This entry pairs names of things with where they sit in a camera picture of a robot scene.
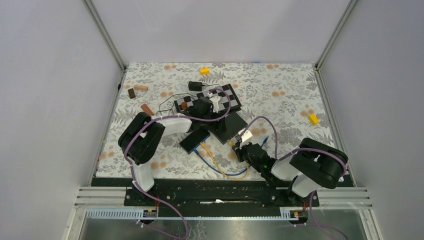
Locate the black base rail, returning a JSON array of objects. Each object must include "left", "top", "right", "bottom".
[{"left": 91, "top": 178, "right": 321, "bottom": 219}]

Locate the dark brown wooden block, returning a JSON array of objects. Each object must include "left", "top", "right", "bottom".
[{"left": 127, "top": 88, "right": 136, "bottom": 99}]

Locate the small black network switch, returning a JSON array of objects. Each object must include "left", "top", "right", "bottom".
[{"left": 179, "top": 129, "right": 210, "bottom": 154}]

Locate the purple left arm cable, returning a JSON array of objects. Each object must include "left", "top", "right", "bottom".
[{"left": 124, "top": 87, "right": 232, "bottom": 239}]

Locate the yellow block at right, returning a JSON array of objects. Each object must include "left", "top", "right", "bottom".
[{"left": 308, "top": 114, "right": 320, "bottom": 126}]

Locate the floral patterned table mat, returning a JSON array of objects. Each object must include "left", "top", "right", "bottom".
[{"left": 95, "top": 62, "right": 334, "bottom": 180}]

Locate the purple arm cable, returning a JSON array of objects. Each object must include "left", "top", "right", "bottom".
[
  {"left": 236, "top": 115, "right": 349, "bottom": 239},
  {"left": 124, "top": 87, "right": 232, "bottom": 239}
]

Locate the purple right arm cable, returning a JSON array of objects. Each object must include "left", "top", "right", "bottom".
[{"left": 236, "top": 115, "right": 349, "bottom": 239}]

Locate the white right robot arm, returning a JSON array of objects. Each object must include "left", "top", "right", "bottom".
[{"left": 231, "top": 132, "right": 349, "bottom": 206}]

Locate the blue ethernet cable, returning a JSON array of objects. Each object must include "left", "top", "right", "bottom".
[{"left": 193, "top": 135, "right": 270, "bottom": 176}]

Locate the orange piece on checkerboard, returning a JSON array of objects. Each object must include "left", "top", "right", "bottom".
[{"left": 181, "top": 102, "right": 188, "bottom": 110}]

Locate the black white checkerboard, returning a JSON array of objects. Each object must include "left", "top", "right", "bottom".
[{"left": 173, "top": 84, "right": 242, "bottom": 113}]

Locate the reddish brown wooden block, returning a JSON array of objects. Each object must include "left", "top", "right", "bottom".
[{"left": 140, "top": 104, "right": 155, "bottom": 116}]

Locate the light tan wooden block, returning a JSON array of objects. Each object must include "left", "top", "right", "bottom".
[{"left": 133, "top": 85, "right": 149, "bottom": 92}]

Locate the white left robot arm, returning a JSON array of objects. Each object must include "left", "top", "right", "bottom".
[{"left": 118, "top": 93, "right": 232, "bottom": 206}]

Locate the orange yellow cable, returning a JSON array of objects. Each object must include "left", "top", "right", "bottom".
[{"left": 200, "top": 139, "right": 251, "bottom": 181}]

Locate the yellow block near wall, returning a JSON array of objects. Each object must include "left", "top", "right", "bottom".
[{"left": 199, "top": 68, "right": 210, "bottom": 75}]

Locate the black power adapter with cable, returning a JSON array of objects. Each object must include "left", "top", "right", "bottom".
[{"left": 158, "top": 81, "right": 223, "bottom": 115}]

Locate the large black network switch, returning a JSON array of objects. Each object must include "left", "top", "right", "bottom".
[{"left": 211, "top": 112, "right": 248, "bottom": 144}]

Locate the slotted cable duct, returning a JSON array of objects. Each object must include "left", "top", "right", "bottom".
[{"left": 86, "top": 206, "right": 299, "bottom": 222}]

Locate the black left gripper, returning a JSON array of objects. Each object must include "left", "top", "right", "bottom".
[{"left": 200, "top": 108, "right": 227, "bottom": 133}]

